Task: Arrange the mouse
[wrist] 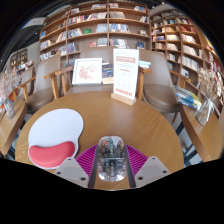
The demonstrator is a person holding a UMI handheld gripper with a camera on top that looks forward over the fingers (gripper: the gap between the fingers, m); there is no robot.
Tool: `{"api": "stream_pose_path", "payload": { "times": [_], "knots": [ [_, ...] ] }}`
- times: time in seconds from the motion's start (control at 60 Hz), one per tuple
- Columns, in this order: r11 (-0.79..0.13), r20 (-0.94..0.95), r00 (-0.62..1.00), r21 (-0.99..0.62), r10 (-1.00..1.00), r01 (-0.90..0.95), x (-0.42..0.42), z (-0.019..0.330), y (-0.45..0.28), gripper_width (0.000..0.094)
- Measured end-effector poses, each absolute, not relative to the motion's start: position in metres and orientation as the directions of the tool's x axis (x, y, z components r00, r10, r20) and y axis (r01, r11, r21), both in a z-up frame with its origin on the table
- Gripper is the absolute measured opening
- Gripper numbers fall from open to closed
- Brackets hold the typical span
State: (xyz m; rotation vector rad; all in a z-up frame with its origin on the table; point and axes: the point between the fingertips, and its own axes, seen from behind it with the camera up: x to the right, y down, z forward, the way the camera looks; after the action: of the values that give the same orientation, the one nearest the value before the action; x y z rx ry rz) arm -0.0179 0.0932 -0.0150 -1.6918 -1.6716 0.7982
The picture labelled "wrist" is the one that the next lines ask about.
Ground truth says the stack of colourful books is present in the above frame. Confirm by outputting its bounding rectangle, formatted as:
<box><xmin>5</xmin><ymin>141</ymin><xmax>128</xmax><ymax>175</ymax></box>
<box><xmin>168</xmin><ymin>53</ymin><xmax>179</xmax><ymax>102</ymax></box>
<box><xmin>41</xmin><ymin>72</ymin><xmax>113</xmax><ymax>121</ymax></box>
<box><xmin>174</xmin><ymin>85</ymin><xmax>203</xmax><ymax>111</ymax></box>

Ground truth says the beige dried flowers glass vase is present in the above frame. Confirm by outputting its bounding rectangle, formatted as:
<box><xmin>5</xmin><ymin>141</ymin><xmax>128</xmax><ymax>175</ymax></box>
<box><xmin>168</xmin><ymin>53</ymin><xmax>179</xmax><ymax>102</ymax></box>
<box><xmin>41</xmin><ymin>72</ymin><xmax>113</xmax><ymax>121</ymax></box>
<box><xmin>194</xmin><ymin>68</ymin><xmax>223</xmax><ymax>127</ymax></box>

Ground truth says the curved wooden bookshelf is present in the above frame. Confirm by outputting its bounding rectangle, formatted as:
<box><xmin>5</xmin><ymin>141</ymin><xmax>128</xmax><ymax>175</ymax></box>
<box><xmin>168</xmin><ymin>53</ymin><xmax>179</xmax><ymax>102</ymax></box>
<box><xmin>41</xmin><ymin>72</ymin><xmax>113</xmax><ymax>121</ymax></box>
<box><xmin>149</xmin><ymin>9</ymin><xmax>224</xmax><ymax>111</ymax></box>

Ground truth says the dark upright book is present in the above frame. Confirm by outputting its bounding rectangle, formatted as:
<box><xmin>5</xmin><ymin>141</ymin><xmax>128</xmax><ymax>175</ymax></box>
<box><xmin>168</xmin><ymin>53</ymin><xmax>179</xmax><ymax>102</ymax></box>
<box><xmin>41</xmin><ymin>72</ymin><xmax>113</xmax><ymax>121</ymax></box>
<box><xmin>101</xmin><ymin>63</ymin><xmax>115</xmax><ymax>85</ymax></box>

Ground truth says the pink dried flowers glass vase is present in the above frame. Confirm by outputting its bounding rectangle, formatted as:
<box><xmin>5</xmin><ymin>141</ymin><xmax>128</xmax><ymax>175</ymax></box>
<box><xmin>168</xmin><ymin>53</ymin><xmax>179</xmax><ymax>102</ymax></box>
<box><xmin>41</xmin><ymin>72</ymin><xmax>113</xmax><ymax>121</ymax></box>
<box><xmin>0</xmin><ymin>68</ymin><xmax>24</xmax><ymax>120</ymax></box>

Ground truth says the white framed picture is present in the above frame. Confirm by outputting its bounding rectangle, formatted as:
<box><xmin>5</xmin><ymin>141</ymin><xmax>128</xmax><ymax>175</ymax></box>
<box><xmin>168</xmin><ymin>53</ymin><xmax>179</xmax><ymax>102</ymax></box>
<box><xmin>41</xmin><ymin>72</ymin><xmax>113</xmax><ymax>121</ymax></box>
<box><xmin>71</xmin><ymin>57</ymin><xmax>104</xmax><ymax>86</ymax></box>

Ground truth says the transparent computer mouse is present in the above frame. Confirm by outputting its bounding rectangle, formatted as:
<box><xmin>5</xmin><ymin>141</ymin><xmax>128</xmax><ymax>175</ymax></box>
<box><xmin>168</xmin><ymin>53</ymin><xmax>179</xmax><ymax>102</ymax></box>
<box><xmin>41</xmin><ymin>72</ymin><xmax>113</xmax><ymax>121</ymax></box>
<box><xmin>97</xmin><ymin>135</ymin><xmax>128</xmax><ymax>183</ymax></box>

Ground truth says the brown padded wooden armchair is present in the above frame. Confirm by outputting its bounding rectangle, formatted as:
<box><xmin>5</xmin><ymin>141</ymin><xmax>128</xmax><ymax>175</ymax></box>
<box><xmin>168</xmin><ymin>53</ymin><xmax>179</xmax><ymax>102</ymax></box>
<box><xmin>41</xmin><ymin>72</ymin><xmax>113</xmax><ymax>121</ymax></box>
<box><xmin>138</xmin><ymin>49</ymin><xmax>193</xmax><ymax>123</ymax></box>
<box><xmin>44</xmin><ymin>46</ymin><xmax>153</xmax><ymax>101</ymax></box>
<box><xmin>18</xmin><ymin>54</ymin><xmax>68</xmax><ymax>114</ymax></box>

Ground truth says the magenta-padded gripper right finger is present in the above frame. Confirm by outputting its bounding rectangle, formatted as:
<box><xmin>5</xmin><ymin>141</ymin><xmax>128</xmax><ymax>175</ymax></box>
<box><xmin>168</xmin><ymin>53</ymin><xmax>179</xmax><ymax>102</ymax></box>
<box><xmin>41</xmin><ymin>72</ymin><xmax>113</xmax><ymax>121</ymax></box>
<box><xmin>123</xmin><ymin>143</ymin><xmax>172</xmax><ymax>190</ymax></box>

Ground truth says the white mouse pad red rest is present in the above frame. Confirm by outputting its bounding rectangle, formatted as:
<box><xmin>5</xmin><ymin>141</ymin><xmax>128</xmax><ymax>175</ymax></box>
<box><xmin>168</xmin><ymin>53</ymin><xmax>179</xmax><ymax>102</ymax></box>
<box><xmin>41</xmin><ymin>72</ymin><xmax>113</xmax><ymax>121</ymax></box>
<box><xmin>27</xmin><ymin>108</ymin><xmax>85</xmax><ymax>170</ymax></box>

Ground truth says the round wooden side table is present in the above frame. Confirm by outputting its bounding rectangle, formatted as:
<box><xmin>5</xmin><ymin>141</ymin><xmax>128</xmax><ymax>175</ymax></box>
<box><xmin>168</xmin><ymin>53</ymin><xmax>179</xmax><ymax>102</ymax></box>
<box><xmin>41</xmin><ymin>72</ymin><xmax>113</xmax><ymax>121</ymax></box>
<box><xmin>0</xmin><ymin>99</ymin><xmax>28</xmax><ymax>159</ymax></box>
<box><xmin>179</xmin><ymin>104</ymin><xmax>224</xmax><ymax>164</ymax></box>

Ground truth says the distant wooden bookshelf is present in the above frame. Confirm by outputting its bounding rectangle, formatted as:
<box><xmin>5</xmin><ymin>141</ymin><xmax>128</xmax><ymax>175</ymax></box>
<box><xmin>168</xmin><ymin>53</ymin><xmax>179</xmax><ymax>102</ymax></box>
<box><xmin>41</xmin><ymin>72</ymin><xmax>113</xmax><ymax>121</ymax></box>
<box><xmin>9</xmin><ymin>48</ymin><xmax>29</xmax><ymax>73</ymax></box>

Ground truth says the light blue book stack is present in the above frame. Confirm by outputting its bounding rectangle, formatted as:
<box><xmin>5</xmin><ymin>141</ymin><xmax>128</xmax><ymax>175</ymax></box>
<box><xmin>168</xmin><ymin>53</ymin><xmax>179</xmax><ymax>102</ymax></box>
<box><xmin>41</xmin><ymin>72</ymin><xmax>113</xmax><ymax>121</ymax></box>
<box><xmin>138</xmin><ymin>60</ymin><xmax>152</xmax><ymax>69</ymax></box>

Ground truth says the white sign wooden base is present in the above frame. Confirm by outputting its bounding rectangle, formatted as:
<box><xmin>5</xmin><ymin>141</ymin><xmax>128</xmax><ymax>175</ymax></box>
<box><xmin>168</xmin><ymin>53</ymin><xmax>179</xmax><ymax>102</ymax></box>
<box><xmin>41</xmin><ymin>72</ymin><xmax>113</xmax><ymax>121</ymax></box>
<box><xmin>110</xmin><ymin>48</ymin><xmax>140</xmax><ymax>106</ymax></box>

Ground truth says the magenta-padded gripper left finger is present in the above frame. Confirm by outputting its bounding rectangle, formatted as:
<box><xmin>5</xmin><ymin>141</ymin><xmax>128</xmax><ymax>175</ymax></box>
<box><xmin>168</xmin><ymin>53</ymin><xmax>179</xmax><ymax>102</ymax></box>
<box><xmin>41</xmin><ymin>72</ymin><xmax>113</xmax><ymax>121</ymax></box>
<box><xmin>53</xmin><ymin>143</ymin><xmax>100</xmax><ymax>190</ymax></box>

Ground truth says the wide wooden bookshelf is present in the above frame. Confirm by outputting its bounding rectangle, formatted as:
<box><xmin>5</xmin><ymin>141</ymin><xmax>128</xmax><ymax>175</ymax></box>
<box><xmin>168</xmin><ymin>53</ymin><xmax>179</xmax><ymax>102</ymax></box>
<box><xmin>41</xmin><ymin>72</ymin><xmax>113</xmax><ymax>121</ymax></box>
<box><xmin>38</xmin><ymin>1</ymin><xmax>150</xmax><ymax>66</ymax></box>

